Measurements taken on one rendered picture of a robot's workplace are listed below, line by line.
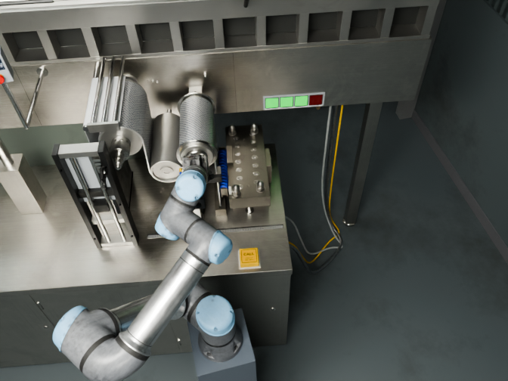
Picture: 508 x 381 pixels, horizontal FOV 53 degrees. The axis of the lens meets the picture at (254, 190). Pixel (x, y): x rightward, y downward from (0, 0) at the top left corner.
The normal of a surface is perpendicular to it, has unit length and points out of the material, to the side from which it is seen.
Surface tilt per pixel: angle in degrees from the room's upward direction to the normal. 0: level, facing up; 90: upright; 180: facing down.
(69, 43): 90
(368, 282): 0
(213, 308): 7
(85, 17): 90
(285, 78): 90
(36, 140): 90
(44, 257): 0
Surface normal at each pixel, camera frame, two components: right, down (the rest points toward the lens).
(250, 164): -0.03, -0.62
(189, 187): 0.04, 0.20
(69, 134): 0.07, 0.78
